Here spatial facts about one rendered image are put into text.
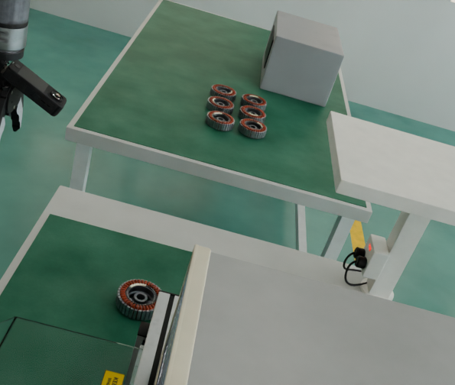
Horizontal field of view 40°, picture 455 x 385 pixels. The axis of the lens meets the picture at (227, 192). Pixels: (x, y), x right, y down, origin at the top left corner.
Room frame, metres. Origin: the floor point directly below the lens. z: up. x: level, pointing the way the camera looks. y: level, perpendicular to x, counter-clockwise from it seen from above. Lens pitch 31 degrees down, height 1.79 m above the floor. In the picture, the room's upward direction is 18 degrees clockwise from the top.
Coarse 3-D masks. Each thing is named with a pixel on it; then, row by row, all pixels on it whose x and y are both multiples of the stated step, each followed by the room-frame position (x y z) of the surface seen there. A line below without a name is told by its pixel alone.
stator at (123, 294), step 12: (120, 288) 1.12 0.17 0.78; (132, 288) 1.14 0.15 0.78; (144, 288) 1.15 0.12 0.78; (156, 288) 1.16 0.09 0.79; (120, 300) 1.08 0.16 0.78; (132, 300) 1.11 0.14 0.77; (144, 300) 1.11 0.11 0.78; (156, 300) 1.12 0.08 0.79; (132, 312) 1.07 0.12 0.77; (144, 312) 1.07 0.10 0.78
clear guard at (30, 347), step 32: (0, 352) 0.60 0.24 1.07; (32, 352) 0.62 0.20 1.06; (64, 352) 0.64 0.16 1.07; (96, 352) 0.66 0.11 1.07; (128, 352) 0.67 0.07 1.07; (0, 384) 0.55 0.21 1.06; (32, 384) 0.57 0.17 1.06; (64, 384) 0.58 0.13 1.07; (96, 384) 0.60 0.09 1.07; (128, 384) 0.62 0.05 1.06
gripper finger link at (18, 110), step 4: (20, 100) 1.02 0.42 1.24; (20, 104) 1.02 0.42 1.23; (16, 108) 1.01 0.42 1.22; (20, 108) 1.03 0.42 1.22; (12, 112) 1.01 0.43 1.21; (16, 112) 1.01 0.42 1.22; (20, 112) 1.03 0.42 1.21; (12, 116) 1.02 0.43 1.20; (16, 116) 1.02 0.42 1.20; (20, 116) 1.03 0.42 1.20; (12, 120) 1.03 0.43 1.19; (16, 120) 1.03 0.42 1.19; (20, 120) 1.03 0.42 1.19; (12, 124) 1.04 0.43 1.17; (16, 124) 1.04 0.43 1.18; (20, 124) 1.04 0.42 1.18; (16, 128) 1.04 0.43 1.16
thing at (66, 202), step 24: (72, 192) 1.49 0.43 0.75; (72, 216) 1.38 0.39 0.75; (96, 216) 1.41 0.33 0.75; (120, 216) 1.45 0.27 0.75; (144, 216) 1.48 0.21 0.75; (168, 216) 1.52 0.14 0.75; (168, 240) 1.41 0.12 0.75; (192, 240) 1.44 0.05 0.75; (216, 240) 1.48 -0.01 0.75; (240, 240) 1.52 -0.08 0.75; (264, 264) 1.44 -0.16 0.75; (288, 264) 1.47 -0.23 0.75; (312, 264) 1.51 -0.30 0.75; (336, 264) 1.55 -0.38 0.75; (0, 288) 1.04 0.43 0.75
